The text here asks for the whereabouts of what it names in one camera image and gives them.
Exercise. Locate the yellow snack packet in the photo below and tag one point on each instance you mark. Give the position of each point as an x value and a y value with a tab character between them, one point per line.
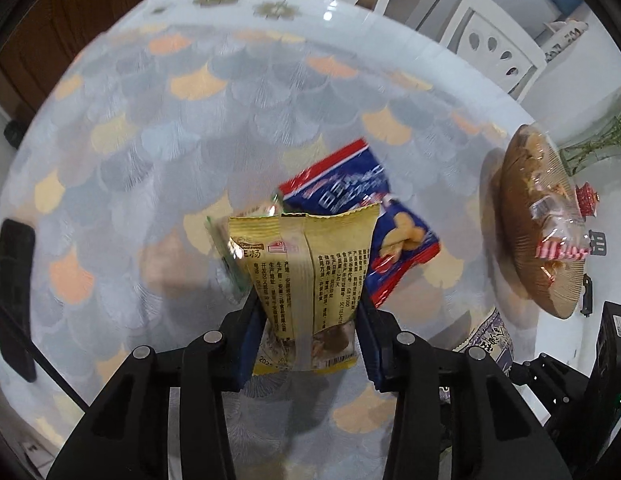
290	270

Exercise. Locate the green plant sprigs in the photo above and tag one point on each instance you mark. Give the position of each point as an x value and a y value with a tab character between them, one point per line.
598	145

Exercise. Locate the green edged clear packet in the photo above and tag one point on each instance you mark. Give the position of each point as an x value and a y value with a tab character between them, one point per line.
224	260

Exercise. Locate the red ornament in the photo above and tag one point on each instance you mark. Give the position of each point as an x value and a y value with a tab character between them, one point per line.
586	200

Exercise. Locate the purple white snack packet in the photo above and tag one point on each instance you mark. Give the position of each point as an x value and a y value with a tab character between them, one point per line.
485	340

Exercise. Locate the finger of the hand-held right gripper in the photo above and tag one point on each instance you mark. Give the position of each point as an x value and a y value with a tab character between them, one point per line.
540	377

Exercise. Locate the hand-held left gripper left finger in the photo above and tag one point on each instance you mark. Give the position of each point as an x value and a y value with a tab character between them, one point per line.
246	351

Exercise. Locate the black phone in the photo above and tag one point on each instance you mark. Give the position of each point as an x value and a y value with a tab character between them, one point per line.
15	300

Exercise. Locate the blue snack packet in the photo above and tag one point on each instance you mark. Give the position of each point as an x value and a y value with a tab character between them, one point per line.
340	185

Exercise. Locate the small black object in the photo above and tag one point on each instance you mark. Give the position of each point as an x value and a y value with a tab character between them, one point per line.
14	134

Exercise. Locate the orange bread packet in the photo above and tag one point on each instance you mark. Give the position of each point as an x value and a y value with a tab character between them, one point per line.
540	160

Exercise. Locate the scale patterned tablecloth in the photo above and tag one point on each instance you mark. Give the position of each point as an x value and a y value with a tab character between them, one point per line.
140	160

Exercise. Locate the clear cracker packet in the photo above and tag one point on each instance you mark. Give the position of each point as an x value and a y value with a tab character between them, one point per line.
553	215

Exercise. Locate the brown wooden cabinet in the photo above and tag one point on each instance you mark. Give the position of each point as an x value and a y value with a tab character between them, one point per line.
65	10

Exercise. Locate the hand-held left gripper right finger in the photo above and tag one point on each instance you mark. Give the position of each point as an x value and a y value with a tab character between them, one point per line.
370	356

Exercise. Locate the white model airplane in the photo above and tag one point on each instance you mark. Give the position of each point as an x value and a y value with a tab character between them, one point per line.
565	30

